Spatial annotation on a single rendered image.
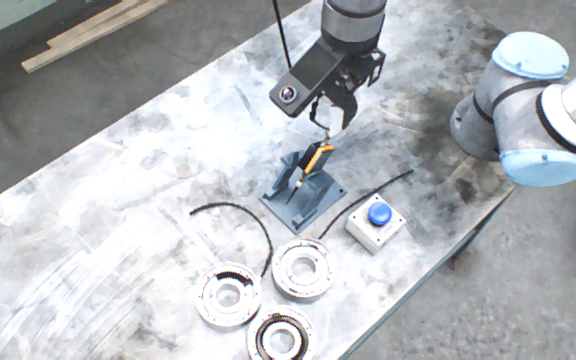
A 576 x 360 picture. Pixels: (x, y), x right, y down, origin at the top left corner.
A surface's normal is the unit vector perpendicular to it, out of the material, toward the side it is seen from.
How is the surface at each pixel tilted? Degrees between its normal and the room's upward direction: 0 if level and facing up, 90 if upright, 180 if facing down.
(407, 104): 0
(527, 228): 0
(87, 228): 0
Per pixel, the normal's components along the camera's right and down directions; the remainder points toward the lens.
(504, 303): 0.06, -0.50
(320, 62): -0.25, -0.14
